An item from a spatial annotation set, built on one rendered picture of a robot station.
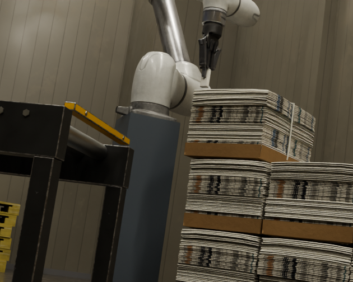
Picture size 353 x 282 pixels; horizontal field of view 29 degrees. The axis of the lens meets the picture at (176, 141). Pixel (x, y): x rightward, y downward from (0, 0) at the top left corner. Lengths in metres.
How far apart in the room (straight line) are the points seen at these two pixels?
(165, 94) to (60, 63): 8.22
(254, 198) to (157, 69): 0.75
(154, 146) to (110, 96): 8.33
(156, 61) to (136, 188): 0.50
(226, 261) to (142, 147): 0.61
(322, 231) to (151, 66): 1.00
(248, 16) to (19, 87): 8.10
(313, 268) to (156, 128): 0.87
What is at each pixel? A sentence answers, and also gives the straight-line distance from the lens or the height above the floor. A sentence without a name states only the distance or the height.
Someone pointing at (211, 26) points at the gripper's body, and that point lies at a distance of 2.59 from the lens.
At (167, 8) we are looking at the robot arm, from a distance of 3.04.
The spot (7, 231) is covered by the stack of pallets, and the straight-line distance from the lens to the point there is 9.35.
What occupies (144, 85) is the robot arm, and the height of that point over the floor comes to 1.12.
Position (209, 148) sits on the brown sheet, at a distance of 2.25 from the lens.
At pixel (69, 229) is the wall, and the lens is 10.57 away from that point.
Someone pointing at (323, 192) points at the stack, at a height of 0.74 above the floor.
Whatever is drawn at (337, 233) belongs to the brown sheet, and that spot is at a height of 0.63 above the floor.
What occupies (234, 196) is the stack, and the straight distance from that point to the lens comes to 2.17.
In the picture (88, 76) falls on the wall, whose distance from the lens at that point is 10.86.
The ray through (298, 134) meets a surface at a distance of 2.40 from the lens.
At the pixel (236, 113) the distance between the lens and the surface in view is 2.24.
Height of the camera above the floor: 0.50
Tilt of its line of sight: 9 degrees up
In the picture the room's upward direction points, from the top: 8 degrees clockwise
